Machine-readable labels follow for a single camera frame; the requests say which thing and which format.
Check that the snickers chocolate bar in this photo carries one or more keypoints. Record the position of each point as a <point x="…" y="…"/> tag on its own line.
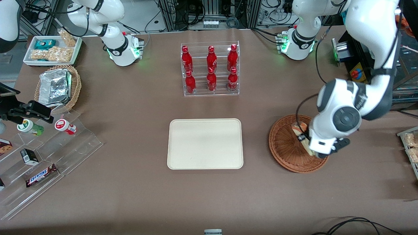
<point x="40" y="175"/>

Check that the clear acrylic bottle rack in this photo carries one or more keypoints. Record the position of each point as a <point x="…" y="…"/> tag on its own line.
<point x="210" y="93"/>

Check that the small black carton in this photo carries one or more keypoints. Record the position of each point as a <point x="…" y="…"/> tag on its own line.
<point x="29" y="156"/>

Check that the oval tan wicker basket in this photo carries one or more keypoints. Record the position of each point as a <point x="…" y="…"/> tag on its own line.
<point x="75" y="85"/>

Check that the white tray with pastries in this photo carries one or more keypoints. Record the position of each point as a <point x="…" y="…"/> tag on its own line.
<point x="412" y="148"/>

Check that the brown cookie box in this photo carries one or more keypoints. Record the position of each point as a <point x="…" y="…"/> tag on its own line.
<point x="4" y="147"/>

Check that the white rectangular snack tray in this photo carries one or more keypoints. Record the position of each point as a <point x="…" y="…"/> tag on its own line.
<point x="29" y="54"/>

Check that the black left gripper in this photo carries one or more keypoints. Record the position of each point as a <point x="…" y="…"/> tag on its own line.
<point x="307" y="134"/>

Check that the small clear peanut bag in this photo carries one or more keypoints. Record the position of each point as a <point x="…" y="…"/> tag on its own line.
<point x="68" y="37"/>

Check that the red cola bottle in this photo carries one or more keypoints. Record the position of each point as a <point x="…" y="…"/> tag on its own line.
<point x="211" y="81"/>
<point x="232" y="58"/>
<point x="186" y="60"/>
<point x="211" y="58"/>
<point x="190" y="83"/>
<point x="232" y="81"/>

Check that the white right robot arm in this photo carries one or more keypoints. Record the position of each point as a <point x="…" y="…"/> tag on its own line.
<point x="114" y="36"/>

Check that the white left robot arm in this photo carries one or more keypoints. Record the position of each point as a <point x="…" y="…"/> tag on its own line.
<point x="369" y="26"/>

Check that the metal cylinder with green rim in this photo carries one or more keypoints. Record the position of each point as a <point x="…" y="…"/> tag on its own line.
<point x="339" y="52"/>

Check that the teal snack packet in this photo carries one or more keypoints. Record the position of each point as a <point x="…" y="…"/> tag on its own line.
<point x="45" y="43"/>

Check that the red yogurt cup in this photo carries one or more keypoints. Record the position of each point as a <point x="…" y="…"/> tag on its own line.
<point x="64" y="126"/>

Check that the black box with yellow panel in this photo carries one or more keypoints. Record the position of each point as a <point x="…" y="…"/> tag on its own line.
<point x="357" y="70"/>

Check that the clear acrylic stepped stand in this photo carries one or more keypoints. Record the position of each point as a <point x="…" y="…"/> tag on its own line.
<point x="76" y="148"/>

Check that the small grey white device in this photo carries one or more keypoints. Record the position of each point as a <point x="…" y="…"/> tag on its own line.
<point x="213" y="232"/>

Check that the large clear peanut bag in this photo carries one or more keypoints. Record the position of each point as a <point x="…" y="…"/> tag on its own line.
<point x="54" y="54"/>

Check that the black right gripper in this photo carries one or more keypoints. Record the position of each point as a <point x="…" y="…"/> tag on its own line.
<point x="7" y="105"/>

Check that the round brown wicker basket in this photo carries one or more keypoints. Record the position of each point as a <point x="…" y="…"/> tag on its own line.
<point x="284" y="150"/>

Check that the cream rectangular plastic tray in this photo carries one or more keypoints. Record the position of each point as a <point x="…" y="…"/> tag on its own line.
<point x="205" y="144"/>

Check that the triangle sandwich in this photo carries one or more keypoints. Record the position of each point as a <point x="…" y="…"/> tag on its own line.
<point x="299" y="128"/>

